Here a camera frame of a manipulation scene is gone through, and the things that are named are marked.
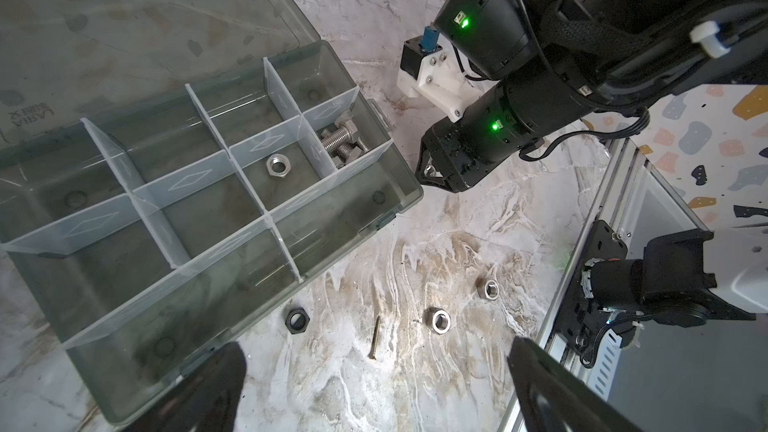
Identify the grey plastic compartment organizer box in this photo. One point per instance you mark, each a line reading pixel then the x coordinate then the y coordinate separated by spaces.
pixel 135 199

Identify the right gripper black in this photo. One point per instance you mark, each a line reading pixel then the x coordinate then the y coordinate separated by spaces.
pixel 456 156

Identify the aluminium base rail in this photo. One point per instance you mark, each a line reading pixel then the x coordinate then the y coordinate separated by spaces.
pixel 662 313

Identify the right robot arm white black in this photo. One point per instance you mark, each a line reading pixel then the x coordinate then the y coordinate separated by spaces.
pixel 553 62

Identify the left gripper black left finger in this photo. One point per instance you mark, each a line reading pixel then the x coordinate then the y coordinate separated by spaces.
pixel 206 400

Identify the brass screw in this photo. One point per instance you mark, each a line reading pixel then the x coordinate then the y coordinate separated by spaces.
pixel 375 339

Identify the black hex nut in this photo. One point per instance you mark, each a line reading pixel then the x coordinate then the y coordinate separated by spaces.
pixel 297 320

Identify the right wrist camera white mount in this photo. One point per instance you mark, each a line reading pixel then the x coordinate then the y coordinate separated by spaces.
pixel 430 71

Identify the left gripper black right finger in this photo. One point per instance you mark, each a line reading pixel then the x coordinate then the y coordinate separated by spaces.
pixel 552 399

